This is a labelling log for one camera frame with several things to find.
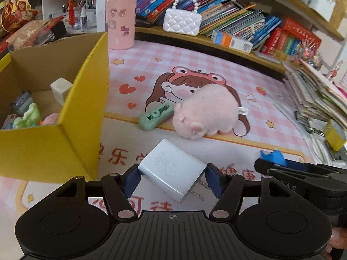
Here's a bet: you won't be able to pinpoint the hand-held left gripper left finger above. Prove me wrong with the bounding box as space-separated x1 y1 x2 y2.
55 164 142 223

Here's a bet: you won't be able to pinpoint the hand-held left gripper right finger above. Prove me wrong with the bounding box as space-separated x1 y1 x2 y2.
205 163 298 220

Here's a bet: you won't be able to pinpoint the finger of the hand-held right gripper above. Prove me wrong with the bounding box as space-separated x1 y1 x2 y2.
254 150 347 180

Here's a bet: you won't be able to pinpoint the white charger plug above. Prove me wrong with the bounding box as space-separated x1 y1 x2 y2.
138 138 210 203

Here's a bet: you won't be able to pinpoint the yellow cardboard box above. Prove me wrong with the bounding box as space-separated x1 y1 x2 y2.
0 32 110 183

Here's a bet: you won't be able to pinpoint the pink round toy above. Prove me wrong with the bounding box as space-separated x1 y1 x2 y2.
41 113 61 125

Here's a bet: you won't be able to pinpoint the cream cube charger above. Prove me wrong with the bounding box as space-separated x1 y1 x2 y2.
50 78 73 106

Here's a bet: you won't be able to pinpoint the green frog toy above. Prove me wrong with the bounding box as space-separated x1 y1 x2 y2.
12 103 42 129

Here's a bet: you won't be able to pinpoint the grey robot toy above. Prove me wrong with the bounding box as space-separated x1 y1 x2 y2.
10 91 33 114

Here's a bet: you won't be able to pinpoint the small white printed box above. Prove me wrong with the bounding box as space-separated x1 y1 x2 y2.
1 114 15 130

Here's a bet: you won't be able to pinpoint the person's right hand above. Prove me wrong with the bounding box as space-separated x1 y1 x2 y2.
325 227 347 254

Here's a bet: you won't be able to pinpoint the green crocodile stapler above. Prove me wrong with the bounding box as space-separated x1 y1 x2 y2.
139 102 175 130

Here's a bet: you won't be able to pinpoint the pink pig plush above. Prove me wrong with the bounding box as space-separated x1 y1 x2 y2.
172 84 243 140

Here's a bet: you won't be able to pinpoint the stack of paper booklets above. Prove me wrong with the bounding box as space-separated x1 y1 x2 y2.
282 60 347 130

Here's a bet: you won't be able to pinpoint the pink printed tablecloth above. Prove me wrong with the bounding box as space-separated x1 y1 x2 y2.
0 39 347 214

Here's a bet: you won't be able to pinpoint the small colourful figures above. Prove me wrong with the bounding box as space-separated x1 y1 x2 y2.
294 39 324 69

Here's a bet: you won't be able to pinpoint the row of red books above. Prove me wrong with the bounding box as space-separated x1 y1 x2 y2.
262 18 322 57

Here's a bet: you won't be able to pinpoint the orange and white carton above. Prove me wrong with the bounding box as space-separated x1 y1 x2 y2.
211 30 254 53

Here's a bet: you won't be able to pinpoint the wooden bookshelf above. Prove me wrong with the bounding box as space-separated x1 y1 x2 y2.
108 0 347 82

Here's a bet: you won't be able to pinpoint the pink sticker cylinder container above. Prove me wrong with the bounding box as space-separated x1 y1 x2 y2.
106 0 136 50

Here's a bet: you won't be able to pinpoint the row of colourful books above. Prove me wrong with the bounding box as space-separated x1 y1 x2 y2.
136 0 282 37

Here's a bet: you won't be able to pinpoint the white quilted pearl handbag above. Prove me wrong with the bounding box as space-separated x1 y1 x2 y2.
163 0 202 36

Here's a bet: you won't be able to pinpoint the white pen cup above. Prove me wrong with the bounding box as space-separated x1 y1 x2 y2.
309 0 335 22

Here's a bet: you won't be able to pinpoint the black box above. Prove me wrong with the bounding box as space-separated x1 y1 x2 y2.
51 19 67 37

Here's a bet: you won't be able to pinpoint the small white spray bottle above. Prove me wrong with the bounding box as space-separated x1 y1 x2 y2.
80 7 88 30

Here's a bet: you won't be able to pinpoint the pen holder with pens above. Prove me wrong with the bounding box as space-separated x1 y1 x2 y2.
77 0 97 29

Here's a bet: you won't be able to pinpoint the clear plastic bag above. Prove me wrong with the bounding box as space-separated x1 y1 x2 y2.
5 20 55 52

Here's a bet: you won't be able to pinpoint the red and white figurine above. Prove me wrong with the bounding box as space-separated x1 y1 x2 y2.
68 0 76 28

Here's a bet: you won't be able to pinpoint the red figure paper decoration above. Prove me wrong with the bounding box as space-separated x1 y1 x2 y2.
0 0 38 33

